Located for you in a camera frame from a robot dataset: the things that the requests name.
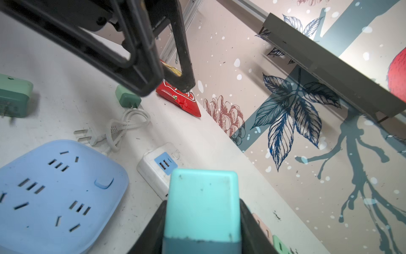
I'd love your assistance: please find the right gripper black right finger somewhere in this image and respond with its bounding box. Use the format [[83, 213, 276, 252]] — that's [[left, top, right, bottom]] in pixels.
[[240, 199, 278, 254]]

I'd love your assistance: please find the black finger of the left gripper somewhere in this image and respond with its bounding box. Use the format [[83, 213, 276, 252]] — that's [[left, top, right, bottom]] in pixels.
[[1, 1, 164, 96], [144, 0, 196, 93]]

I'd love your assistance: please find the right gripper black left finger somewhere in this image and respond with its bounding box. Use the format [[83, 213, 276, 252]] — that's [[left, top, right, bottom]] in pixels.
[[128, 201, 167, 254]]

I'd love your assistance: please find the teal plug adapter pair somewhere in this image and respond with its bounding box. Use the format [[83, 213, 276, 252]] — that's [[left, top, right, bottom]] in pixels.
[[162, 169, 242, 254]]

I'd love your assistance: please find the pink plug adapter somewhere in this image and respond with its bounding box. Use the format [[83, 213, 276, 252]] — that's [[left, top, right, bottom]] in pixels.
[[252, 213, 273, 244]]

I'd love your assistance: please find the white multicolour power strip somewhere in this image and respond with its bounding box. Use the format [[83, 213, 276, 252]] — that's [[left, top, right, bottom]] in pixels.
[[137, 143, 190, 202]]

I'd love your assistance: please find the red Chuba chips bag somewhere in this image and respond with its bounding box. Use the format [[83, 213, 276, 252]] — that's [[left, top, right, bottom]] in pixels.
[[155, 79, 201, 117]]

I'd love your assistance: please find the blue square socket cube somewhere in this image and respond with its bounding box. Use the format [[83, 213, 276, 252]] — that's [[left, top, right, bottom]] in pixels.
[[1, 140, 129, 254]]

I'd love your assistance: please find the white cable of blue cube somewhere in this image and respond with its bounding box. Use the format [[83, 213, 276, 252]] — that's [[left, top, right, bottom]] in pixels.
[[73, 107, 152, 153]]

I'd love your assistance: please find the black hanging wall basket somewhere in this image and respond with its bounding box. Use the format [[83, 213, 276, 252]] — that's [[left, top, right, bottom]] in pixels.
[[263, 14, 406, 122]]

